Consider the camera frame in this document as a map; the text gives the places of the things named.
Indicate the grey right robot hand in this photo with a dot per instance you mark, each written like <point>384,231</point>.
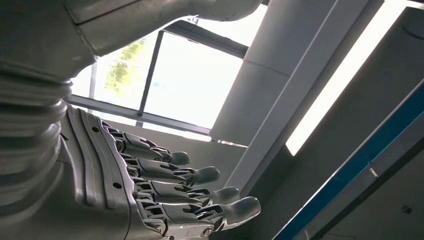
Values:
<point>99,198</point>

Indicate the long ceiling light strip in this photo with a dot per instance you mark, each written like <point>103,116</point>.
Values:
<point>331,96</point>

